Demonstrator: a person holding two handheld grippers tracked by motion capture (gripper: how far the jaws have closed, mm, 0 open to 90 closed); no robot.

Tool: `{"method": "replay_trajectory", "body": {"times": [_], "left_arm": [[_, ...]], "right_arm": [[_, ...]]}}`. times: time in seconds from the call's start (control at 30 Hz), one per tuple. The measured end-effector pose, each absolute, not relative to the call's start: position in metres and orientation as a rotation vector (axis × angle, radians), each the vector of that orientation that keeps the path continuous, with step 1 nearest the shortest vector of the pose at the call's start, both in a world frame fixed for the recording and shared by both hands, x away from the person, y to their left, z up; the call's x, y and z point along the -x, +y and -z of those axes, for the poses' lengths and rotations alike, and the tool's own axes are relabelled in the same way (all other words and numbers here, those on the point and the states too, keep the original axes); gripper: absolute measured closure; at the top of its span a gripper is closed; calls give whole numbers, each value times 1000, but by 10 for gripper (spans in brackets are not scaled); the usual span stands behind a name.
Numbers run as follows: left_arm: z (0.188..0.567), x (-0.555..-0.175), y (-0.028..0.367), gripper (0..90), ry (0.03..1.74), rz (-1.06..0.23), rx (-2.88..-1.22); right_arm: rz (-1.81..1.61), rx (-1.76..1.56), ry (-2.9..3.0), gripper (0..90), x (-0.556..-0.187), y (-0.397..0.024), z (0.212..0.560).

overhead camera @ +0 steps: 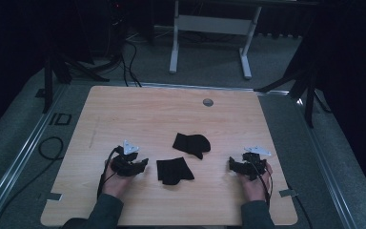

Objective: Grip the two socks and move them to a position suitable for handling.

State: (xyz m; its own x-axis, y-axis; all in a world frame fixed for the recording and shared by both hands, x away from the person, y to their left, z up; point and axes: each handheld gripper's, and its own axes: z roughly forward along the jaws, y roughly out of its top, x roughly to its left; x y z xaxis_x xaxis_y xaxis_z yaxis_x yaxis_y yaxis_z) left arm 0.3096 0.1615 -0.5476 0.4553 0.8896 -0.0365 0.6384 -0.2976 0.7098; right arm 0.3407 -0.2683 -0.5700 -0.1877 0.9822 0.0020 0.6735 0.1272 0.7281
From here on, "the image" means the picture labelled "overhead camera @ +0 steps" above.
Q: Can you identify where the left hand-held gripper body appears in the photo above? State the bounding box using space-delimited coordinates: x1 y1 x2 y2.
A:
111 139 141 177

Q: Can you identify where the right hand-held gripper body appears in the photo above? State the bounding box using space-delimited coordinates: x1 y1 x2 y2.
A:
241 145 273 182

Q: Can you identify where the black sock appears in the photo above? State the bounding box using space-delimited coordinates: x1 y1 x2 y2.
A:
172 132 212 160
155 156 195 186

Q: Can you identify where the person's left hand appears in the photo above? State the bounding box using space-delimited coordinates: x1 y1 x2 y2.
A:
102 158 135 200

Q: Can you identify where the person's right hand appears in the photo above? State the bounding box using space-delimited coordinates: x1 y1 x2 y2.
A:
238 161 274 203

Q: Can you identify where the black floor tape mark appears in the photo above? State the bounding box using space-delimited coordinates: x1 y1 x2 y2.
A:
48 113 73 126

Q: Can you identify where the black tripod stand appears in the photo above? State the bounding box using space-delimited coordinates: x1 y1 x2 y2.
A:
254 47 333 129
41 47 111 115

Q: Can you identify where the right hand-held gripper cable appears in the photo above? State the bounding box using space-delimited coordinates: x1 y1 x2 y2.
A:
250 161 274 206

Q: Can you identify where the hand-held gripper cable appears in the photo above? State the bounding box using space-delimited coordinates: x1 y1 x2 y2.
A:
250 161 274 206
96 146 123 198

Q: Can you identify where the left hand-held gripper cable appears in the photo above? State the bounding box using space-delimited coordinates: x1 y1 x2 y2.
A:
96 146 123 198

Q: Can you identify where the metal floor rail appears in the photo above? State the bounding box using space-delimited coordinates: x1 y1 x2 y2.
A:
0 83 70 229
294 96 360 229

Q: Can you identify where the black floor cable loop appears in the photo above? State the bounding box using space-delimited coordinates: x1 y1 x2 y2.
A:
37 135 65 161

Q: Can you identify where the black cables bundle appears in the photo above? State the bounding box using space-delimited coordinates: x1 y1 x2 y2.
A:
118 39 143 88

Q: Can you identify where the white metal desk frame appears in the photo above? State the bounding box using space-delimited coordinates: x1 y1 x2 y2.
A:
168 0 263 80

